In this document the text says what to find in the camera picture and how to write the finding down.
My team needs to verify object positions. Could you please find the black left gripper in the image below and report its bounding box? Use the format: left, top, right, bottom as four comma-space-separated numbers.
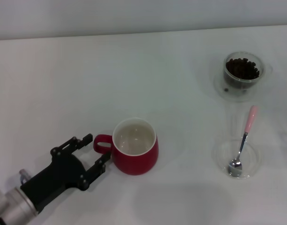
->
20, 133, 112, 214

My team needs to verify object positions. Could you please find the red ceramic mug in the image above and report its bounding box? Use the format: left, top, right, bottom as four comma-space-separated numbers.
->
93, 117, 159, 176

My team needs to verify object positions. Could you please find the pink handled steel spoon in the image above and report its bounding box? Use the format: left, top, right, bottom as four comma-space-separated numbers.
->
227, 105, 260, 178

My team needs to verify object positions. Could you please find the coffee beans pile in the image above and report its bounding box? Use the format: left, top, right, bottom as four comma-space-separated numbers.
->
224, 57, 261, 90

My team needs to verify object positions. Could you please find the clear glass cup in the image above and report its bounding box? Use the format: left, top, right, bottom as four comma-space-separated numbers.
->
223, 51, 274, 91

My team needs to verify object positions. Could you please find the clear glass saucer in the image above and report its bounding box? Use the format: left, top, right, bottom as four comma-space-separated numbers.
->
214, 67, 261, 103

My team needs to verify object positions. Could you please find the clear glass dish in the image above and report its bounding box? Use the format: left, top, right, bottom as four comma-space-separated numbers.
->
212, 138, 262, 180

